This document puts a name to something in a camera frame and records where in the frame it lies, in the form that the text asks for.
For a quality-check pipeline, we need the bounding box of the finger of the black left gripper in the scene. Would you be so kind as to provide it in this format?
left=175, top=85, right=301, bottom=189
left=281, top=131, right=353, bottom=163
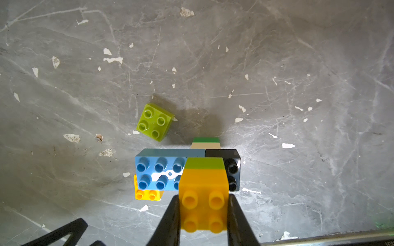
left=23, top=218, right=88, bottom=246

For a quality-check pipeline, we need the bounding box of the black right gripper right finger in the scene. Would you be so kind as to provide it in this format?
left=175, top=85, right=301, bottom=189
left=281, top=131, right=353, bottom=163
left=227, top=194, right=260, bottom=246

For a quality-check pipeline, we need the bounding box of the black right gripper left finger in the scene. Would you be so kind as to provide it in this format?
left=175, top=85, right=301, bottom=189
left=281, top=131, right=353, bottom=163
left=147, top=195, right=181, bottom=246

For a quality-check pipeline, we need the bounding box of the yellow lego brick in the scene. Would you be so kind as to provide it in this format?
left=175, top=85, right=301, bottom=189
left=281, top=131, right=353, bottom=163
left=133, top=174, right=164, bottom=201

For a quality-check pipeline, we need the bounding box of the large blue lego brick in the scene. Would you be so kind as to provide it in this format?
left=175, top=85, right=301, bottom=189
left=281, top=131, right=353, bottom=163
left=135, top=149, right=205, bottom=191

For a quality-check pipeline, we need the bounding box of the black lego brick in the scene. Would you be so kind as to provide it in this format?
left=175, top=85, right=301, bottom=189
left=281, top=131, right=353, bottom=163
left=205, top=149, right=241, bottom=192

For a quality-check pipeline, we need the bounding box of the small green lego brick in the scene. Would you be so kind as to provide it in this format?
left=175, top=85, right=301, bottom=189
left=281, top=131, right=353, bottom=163
left=185, top=157, right=225, bottom=170

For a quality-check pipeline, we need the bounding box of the dark green lego brick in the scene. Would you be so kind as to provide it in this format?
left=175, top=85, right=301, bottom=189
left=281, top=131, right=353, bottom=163
left=193, top=137, right=220, bottom=143

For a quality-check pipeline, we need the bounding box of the lime green lego brick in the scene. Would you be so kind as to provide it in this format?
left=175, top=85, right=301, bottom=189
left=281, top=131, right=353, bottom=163
left=136, top=103, right=174, bottom=142

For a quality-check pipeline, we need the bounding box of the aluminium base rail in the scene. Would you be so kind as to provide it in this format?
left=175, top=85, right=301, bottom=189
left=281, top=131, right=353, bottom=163
left=260, top=229, right=394, bottom=246

